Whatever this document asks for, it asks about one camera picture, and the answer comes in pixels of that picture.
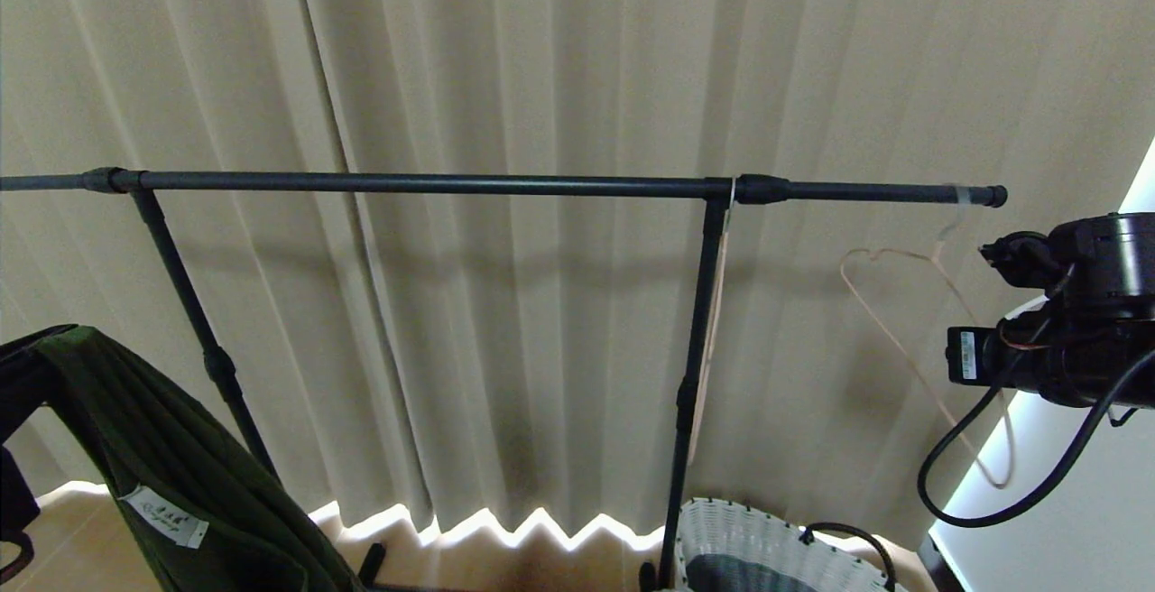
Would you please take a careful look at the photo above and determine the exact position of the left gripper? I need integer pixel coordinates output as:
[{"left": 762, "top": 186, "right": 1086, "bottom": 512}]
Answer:
[{"left": 0, "top": 328, "right": 79, "bottom": 544}]

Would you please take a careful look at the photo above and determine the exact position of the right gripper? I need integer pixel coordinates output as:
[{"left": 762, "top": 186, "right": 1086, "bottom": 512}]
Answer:
[{"left": 946, "top": 319, "right": 1155, "bottom": 411}]

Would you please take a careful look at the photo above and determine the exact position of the green long-sleeved shirt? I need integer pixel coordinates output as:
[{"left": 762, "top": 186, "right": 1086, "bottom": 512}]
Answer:
[{"left": 27, "top": 325, "right": 364, "bottom": 592}]

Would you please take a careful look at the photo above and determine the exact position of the pink clothes hanger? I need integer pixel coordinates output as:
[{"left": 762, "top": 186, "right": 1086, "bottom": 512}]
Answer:
[
  {"left": 838, "top": 202, "right": 1017, "bottom": 491},
  {"left": 688, "top": 180, "right": 737, "bottom": 468}
]

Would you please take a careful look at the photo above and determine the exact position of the white laundry basket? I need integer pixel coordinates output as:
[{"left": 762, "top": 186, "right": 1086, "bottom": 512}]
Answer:
[{"left": 671, "top": 496, "right": 909, "bottom": 592}]

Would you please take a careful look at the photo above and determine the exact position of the black clothes rack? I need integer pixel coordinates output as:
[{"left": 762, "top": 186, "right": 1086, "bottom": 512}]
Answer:
[{"left": 0, "top": 165, "right": 1010, "bottom": 592}]

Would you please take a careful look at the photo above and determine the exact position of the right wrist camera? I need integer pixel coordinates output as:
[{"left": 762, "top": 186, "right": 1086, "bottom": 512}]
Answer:
[{"left": 978, "top": 230, "right": 1062, "bottom": 293}]

